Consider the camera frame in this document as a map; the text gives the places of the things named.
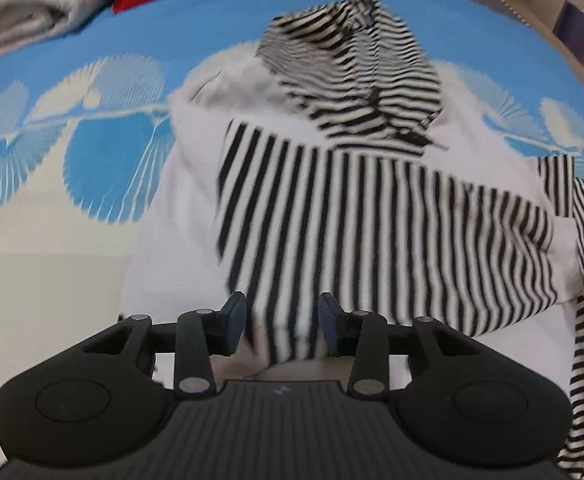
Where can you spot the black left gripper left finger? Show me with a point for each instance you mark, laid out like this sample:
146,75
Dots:
192,340

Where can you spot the blue white patterned bedsheet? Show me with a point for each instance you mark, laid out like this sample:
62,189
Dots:
84,135

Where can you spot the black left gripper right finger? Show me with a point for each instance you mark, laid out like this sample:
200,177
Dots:
370,341

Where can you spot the purple box by wall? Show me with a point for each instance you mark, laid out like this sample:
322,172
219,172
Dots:
569,28

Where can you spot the black white striped hoodie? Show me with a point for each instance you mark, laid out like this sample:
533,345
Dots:
332,155

